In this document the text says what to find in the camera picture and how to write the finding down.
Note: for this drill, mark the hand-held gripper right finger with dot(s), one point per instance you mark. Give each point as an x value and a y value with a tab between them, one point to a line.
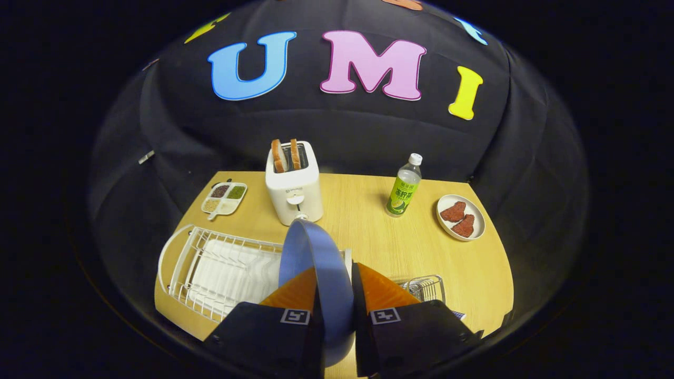
360	316

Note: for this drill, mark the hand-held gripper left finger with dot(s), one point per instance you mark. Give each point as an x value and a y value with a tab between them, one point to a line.
263	337

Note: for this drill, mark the blue plate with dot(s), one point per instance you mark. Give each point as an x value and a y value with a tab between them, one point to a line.
316	252

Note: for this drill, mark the white rack drip tray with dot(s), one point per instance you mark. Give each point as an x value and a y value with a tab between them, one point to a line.
237	273

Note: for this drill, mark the small white dish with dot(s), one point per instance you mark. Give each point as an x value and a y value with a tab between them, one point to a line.
474	210

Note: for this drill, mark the green label drink bottle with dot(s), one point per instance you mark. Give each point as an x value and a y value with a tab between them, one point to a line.
404	192

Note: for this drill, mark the red meat slice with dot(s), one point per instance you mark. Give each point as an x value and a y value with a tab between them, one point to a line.
464	226
453	211

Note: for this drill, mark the white toaster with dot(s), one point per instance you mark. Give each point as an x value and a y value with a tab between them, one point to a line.
295	189

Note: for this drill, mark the white divided condiment tray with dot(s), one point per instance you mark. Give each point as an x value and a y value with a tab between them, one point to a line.
225	199

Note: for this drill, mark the toasted bread slice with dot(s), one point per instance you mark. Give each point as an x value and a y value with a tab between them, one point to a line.
295	154
278	156

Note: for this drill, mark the black backdrop cloth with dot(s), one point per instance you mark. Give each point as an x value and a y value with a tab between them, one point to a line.
368	137

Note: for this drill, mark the white clip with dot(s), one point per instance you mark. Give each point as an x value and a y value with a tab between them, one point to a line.
146	157

